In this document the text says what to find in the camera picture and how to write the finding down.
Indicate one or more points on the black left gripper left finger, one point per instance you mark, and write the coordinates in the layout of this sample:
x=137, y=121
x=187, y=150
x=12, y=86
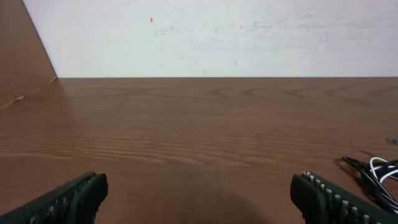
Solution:
x=75, y=202

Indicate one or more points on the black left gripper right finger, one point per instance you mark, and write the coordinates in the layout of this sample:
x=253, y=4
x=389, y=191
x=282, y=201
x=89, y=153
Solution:
x=323, y=202

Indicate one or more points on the cardboard panel at left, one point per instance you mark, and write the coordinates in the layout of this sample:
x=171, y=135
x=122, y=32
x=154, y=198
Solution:
x=25, y=65

